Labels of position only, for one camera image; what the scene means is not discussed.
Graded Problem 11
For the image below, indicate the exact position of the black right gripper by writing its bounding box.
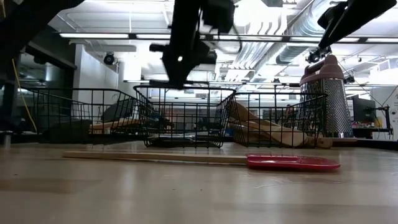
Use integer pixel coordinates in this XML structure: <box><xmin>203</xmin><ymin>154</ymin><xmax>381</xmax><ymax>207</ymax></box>
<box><xmin>317</xmin><ymin>0</ymin><xmax>398</xmax><ymax>50</ymax></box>

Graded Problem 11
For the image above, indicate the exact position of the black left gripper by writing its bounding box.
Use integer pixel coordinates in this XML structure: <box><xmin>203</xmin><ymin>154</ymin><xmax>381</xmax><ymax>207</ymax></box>
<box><xmin>149</xmin><ymin>40</ymin><xmax>218</xmax><ymax>90</ymax></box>

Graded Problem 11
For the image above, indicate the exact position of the black ceiling track light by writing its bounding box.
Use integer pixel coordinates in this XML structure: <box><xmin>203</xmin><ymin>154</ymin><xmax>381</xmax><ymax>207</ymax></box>
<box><xmin>305</xmin><ymin>45</ymin><xmax>333</xmax><ymax>65</ymax></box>

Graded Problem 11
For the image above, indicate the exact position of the pink steel box grater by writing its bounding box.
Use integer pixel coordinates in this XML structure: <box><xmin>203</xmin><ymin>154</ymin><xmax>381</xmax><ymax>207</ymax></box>
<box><xmin>299</xmin><ymin>54</ymin><xmax>358</xmax><ymax>143</ymax></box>

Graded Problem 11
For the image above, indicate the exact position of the black computer monitor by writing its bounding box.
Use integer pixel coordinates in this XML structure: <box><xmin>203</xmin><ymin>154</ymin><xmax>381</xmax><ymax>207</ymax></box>
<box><xmin>352</xmin><ymin>95</ymin><xmax>377</xmax><ymax>124</ymax></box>

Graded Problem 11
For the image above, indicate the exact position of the overhead light bar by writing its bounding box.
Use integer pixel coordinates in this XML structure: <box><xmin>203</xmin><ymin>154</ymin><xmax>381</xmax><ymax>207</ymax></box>
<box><xmin>58</xmin><ymin>32</ymin><xmax>398</xmax><ymax>44</ymax></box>

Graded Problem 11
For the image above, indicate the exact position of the person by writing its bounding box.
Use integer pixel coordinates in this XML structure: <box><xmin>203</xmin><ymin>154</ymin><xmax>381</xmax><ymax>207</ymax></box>
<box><xmin>284</xmin><ymin>104</ymin><xmax>296</xmax><ymax>121</ymax></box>

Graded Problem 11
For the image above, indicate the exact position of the black left wrist camera cable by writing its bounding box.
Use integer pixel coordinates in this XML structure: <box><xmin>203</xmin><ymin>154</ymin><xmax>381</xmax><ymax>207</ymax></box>
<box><xmin>214</xmin><ymin>24</ymin><xmax>244</xmax><ymax>55</ymax></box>

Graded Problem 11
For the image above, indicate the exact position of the black wire basket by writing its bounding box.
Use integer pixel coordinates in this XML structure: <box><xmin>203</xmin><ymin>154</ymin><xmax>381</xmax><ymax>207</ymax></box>
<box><xmin>229</xmin><ymin>91</ymin><xmax>329</xmax><ymax>149</ymax></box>
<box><xmin>132</xmin><ymin>85</ymin><xmax>237</xmax><ymax>148</ymax></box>
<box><xmin>23</xmin><ymin>87</ymin><xmax>150</xmax><ymax>145</ymax></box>

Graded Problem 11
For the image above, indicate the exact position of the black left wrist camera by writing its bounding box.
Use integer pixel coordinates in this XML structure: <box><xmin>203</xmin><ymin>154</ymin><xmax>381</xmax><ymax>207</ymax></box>
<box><xmin>201</xmin><ymin>0</ymin><xmax>236</xmax><ymax>34</ymax></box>

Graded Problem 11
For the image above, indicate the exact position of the black ceiling dome camera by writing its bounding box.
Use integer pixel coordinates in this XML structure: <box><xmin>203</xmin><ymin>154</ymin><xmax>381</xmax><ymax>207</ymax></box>
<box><xmin>103</xmin><ymin>52</ymin><xmax>116</xmax><ymax>66</ymax></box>

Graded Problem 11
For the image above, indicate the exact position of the red spatula with wooden handle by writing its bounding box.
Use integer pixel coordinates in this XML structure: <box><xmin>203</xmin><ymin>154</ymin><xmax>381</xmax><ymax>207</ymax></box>
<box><xmin>62</xmin><ymin>150</ymin><xmax>341</xmax><ymax>171</ymax></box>

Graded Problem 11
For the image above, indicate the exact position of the yellow cable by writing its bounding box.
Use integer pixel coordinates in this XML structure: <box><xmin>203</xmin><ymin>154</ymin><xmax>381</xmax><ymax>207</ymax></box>
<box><xmin>1</xmin><ymin>0</ymin><xmax>39</xmax><ymax>134</ymax></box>

